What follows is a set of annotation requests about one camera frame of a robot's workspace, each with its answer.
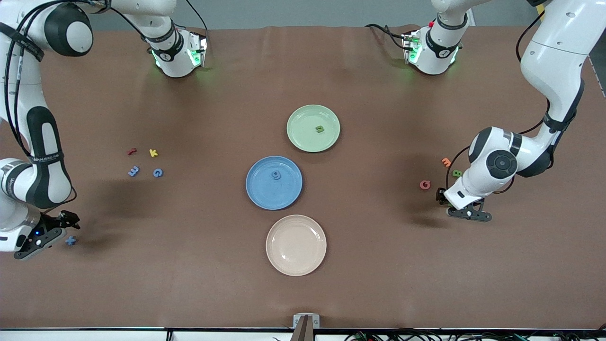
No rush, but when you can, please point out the table cover sheet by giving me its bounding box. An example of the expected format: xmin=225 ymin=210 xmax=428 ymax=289
xmin=0 ymin=25 xmax=606 ymax=330

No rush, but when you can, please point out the green plate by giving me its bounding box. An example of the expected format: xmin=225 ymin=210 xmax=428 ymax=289
xmin=286 ymin=104 xmax=341 ymax=153

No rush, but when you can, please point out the beige plate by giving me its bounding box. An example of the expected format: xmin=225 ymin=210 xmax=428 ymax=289
xmin=266 ymin=215 xmax=327 ymax=277

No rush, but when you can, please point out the blue plate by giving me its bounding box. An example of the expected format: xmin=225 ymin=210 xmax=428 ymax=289
xmin=246 ymin=156 xmax=303 ymax=211

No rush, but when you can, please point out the metal clamp bracket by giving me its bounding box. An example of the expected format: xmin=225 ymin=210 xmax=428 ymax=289
xmin=293 ymin=314 xmax=321 ymax=329

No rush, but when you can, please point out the black base cable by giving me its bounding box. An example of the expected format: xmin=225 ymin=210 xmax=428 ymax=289
xmin=365 ymin=23 xmax=409 ymax=51
xmin=181 ymin=0 xmax=209 ymax=33

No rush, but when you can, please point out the grey camera pole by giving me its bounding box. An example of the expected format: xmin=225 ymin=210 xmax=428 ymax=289
xmin=290 ymin=316 xmax=317 ymax=341

